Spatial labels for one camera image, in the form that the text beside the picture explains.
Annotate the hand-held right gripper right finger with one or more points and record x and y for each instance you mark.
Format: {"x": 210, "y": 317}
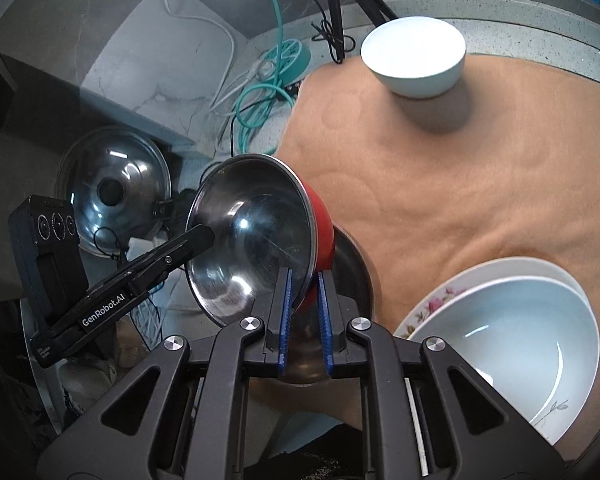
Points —
{"x": 326, "y": 320}

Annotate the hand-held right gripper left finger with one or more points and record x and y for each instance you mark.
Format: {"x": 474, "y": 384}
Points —
{"x": 285, "y": 320}

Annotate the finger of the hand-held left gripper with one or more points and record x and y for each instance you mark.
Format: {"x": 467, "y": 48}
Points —
{"x": 175, "y": 252}

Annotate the large steel bowl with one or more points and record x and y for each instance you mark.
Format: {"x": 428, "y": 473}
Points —
{"x": 352, "y": 280}

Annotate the red steel bowl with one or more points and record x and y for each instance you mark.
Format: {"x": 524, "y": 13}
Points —
{"x": 250, "y": 240}

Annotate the white plate with small print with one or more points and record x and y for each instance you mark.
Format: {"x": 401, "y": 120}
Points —
{"x": 505, "y": 340}

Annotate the white bowl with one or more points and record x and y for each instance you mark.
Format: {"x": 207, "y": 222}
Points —
{"x": 412, "y": 57}

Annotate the steel pot lid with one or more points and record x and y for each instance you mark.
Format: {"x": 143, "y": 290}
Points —
{"x": 112, "y": 190}

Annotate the beige cloth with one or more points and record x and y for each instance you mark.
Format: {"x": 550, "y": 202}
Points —
{"x": 100, "y": 370}

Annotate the tan mat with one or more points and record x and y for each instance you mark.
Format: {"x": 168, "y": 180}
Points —
{"x": 430, "y": 185}

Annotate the black tripod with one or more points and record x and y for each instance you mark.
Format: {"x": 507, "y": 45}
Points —
{"x": 336, "y": 0}

